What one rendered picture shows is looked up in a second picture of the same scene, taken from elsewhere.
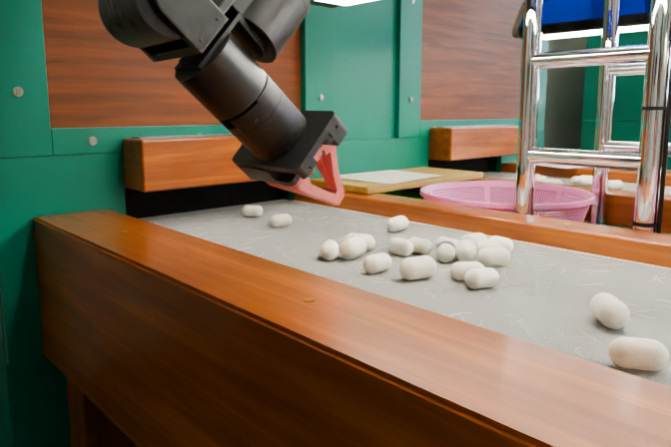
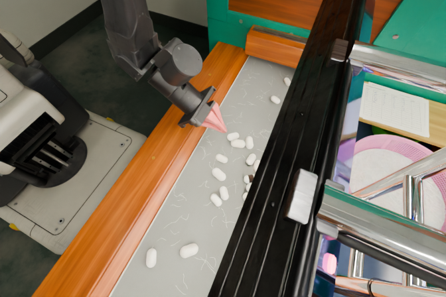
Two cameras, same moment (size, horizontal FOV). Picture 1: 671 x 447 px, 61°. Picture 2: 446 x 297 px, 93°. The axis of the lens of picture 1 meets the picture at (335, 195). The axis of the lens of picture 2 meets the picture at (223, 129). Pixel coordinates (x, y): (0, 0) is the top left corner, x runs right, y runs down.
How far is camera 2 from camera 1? 0.63 m
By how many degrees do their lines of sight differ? 71
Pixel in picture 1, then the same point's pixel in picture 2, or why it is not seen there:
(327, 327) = (133, 170)
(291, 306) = (147, 155)
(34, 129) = (220, 10)
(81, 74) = not seen: outside the picture
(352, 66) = not seen: outside the picture
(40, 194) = (221, 34)
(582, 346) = (166, 240)
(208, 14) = (134, 71)
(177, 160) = (260, 47)
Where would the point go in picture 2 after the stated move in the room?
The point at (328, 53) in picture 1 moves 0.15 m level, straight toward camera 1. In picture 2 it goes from (430, 5) to (376, 22)
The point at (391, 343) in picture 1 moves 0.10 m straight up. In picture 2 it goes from (125, 188) to (103, 174)
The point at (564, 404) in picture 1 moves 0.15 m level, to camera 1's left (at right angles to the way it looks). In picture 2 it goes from (96, 234) to (90, 169)
